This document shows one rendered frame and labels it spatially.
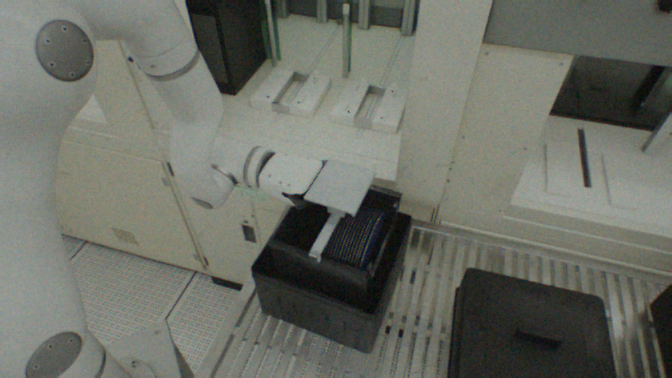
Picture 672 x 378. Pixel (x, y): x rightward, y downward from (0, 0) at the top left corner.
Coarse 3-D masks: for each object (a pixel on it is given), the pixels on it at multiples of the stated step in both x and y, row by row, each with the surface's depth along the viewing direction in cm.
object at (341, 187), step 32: (320, 192) 78; (352, 192) 78; (384, 192) 92; (288, 224) 88; (320, 224) 106; (288, 256) 84; (320, 256) 78; (384, 256) 94; (320, 288) 88; (352, 288) 83
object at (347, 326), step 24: (408, 216) 98; (312, 240) 113; (408, 240) 102; (264, 264) 94; (384, 264) 108; (264, 288) 90; (288, 288) 86; (384, 288) 85; (264, 312) 99; (288, 312) 94; (312, 312) 89; (336, 312) 85; (360, 312) 81; (384, 312) 97; (336, 336) 93; (360, 336) 88
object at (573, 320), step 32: (480, 288) 93; (512, 288) 93; (544, 288) 93; (480, 320) 88; (512, 320) 88; (544, 320) 88; (576, 320) 88; (480, 352) 83; (512, 352) 83; (544, 352) 83; (576, 352) 83; (608, 352) 83
